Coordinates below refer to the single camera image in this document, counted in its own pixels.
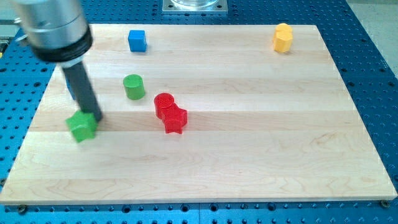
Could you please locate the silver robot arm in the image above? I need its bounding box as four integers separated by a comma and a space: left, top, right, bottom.
11, 0, 93, 67

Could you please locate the light wooden board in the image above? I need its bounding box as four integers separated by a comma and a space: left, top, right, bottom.
1, 24, 397, 205

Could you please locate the red star block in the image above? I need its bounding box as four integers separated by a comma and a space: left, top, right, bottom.
161, 103, 188, 134

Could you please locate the red cylinder block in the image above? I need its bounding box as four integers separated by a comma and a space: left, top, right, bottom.
154, 93, 174, 119

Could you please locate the green cylinder block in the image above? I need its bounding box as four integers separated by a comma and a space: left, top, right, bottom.
123, 74, 145, 100

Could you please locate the blue cube block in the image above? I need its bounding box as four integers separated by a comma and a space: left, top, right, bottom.
127, 30, 147, 52

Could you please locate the yellow hexagon block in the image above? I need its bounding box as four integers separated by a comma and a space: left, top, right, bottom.
273, 31, 293, 53

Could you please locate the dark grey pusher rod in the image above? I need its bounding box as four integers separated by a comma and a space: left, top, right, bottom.
62, 62, 103, 122

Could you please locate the yellow cylinder block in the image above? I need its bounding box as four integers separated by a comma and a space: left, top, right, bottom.
275, 23, 293, 34

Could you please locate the green star block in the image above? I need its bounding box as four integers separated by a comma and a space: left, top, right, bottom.
65, 111, 98, 142

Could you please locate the blue block behind rod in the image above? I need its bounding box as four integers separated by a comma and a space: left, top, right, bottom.
65, 80, 75, 101

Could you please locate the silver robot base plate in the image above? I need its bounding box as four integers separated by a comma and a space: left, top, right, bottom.
162, 0, 228, 14

